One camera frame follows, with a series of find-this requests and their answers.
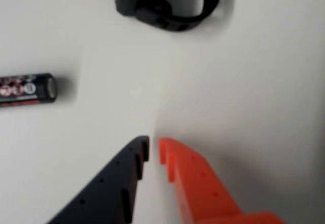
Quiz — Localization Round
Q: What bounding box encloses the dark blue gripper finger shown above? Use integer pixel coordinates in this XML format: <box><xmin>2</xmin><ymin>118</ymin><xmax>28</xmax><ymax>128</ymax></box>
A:
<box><xmin>47</xmin><ymin>136</ymin><xmax>150</xmax><ymax>224</ymax></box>

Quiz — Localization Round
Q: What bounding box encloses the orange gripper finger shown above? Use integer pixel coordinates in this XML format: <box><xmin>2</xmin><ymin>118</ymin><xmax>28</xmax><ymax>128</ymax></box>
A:
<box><xmin>157</xmin><ymin>137</ymin><xmax>287</xmax><ymax>224</ymax></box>

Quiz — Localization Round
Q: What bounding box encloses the black AAA battery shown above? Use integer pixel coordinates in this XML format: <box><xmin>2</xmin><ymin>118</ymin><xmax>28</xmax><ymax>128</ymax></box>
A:
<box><xmin>0</xmin><ymin>73</ymin><xmax>58</xmax><ymax>108</ymax></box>

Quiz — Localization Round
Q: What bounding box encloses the black ring-shaped strap device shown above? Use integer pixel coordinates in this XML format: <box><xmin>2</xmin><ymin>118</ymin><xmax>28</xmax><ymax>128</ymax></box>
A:
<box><xmin>114</xmin><ymin>0</ymin><xmax>222</xmax><ymax>33</ymax></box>

